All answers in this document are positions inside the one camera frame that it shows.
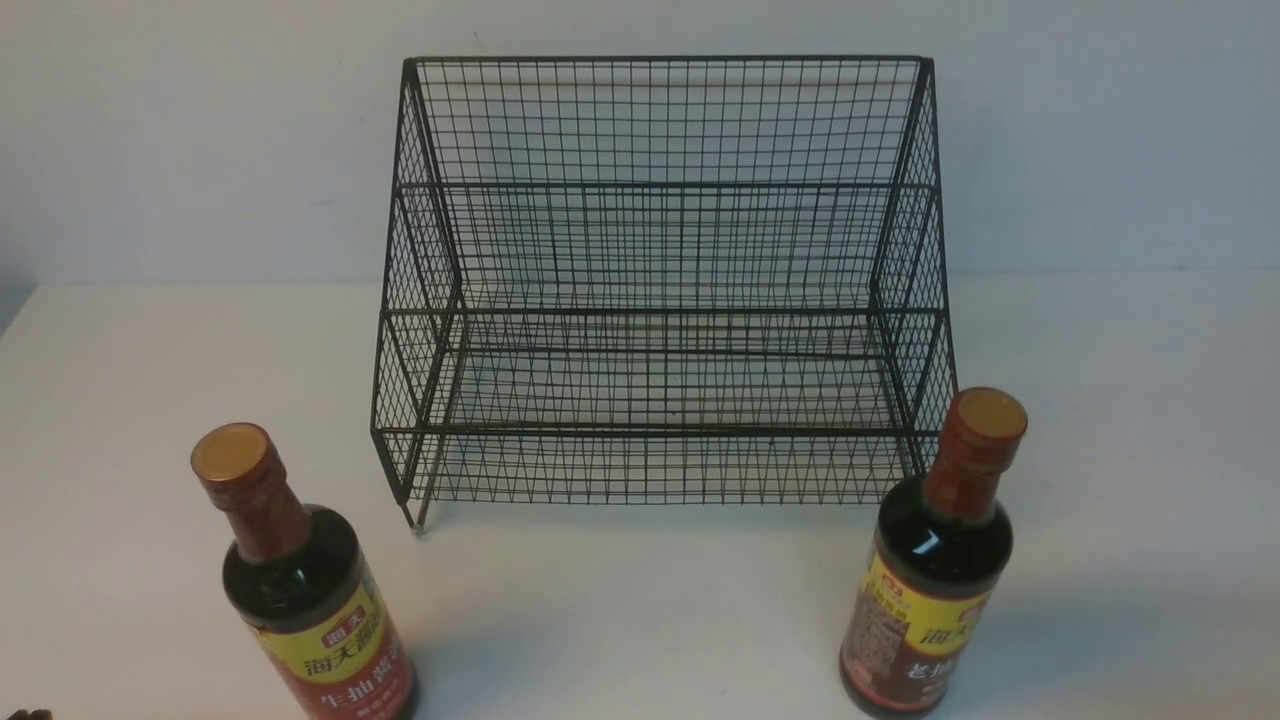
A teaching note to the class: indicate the dark soy sauce bottle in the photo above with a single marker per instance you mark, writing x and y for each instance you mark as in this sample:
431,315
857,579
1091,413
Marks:
940,545

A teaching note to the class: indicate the light soy sauce bottle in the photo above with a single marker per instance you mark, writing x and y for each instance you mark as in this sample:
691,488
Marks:
298,578

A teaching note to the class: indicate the dark object at corner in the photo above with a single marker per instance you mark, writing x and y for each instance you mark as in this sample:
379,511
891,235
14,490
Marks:
31,714

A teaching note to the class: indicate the black wire mesh rack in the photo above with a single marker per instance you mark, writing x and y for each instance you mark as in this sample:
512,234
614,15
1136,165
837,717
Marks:
642,280

